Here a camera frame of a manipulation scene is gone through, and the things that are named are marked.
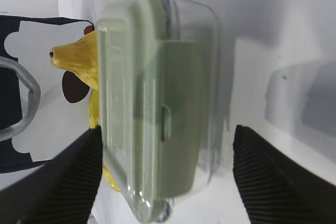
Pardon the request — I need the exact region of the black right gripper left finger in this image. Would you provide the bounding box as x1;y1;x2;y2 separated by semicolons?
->
1;126;103;223

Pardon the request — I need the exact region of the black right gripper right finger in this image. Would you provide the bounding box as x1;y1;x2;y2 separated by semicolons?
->
233;125;335;223

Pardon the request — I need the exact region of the navy blue lunch bag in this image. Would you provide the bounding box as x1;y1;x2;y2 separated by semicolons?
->
0;15;95;174

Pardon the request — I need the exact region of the yellow banana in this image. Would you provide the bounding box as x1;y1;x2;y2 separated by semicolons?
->
88;89;121;193

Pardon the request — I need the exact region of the yellow pear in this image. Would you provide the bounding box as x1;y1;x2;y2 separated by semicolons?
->
49;30;99;90

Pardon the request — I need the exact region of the green lidded glass container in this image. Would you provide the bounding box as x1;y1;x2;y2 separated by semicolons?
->
97;0;221;223

